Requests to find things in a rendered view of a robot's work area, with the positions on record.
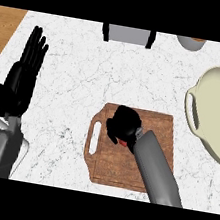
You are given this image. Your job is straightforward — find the brown wooden cutting board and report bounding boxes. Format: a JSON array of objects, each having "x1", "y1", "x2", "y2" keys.
[{"x1": 79, "y1": 100, "x2": 184, "y2": 198}]

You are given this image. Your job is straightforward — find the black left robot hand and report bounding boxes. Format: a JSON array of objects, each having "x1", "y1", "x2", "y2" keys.
[{"x1": 0, "y1": 19, "x2": 53, "y2": 124}]

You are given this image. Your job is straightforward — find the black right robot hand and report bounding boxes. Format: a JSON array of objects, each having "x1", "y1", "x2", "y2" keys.
[{"x1": 102, "y1": 103, "x2": 147, "y2": 155}]

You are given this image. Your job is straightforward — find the cream pot with handles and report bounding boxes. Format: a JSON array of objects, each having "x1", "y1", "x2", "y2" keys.
[{"x1": 174, "y1": 61, "x2": 220, "y2": 169}]

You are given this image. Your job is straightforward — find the red bell pepper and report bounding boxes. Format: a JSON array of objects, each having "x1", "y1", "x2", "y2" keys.
[{"x1": 116, "y1": 138, "x2": 129, "y2": 148}]

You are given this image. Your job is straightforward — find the grey round container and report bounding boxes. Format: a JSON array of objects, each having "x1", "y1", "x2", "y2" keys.
[{"x1": 174, "y1": 35, "x2": 208, "y2": 54}]

